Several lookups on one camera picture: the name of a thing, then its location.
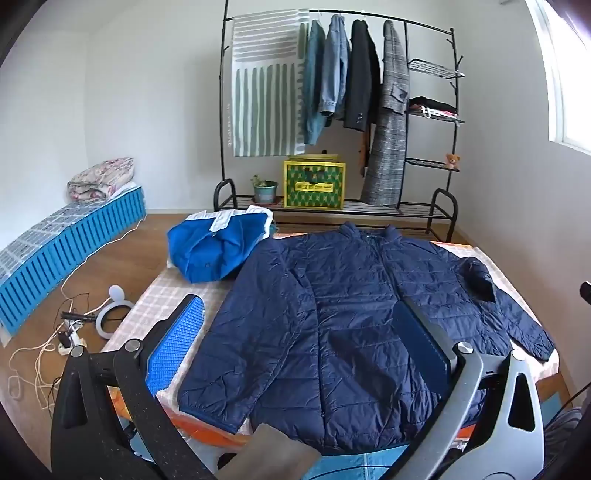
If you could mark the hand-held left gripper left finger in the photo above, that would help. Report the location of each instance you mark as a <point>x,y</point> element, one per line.
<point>180,332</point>

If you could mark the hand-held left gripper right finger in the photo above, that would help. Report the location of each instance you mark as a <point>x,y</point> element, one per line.
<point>425,346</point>

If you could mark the navy puffer jacket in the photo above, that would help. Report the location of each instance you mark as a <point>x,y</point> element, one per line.
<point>323,323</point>

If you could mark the black metal clothes rack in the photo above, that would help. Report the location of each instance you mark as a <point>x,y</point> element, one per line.
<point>369,208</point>

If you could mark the dark folded clothes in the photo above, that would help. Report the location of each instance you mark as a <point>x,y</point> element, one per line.
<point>431,102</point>

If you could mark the plaid bed cover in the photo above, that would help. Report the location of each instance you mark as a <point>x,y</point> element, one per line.
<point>152,300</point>

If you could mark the blue and white jacket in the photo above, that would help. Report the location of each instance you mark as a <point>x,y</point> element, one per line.
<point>207,249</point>

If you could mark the white power strip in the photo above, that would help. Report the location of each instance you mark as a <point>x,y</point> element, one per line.
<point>67,342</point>

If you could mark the light blue mat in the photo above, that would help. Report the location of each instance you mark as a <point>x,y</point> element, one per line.
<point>360,464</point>

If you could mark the blue folding mattress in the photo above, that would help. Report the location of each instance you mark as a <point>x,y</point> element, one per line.
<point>69,249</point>

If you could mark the small potted plant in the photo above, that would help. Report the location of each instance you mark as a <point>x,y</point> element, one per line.
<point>265,191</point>

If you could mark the floral folded quilt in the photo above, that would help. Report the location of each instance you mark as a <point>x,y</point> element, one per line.
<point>101,177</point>

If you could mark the small teddy bear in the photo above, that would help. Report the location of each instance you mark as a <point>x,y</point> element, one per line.
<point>452,161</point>

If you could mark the yellow green patterned crate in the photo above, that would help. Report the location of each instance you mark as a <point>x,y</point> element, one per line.
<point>314,184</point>

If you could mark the brown hanging garment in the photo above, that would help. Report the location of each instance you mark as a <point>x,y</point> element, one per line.
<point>363,154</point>

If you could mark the grey plaid coat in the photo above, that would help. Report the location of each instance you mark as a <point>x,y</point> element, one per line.
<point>385,138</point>

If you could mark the green striped white cloth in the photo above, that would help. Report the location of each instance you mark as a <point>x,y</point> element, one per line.
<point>268,92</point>

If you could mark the black blazer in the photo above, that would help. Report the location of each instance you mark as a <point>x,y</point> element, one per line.
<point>360,78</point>

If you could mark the light blue denim jacket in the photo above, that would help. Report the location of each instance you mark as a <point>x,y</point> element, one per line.
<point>333,60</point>

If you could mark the window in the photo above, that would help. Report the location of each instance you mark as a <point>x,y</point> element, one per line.
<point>572,69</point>

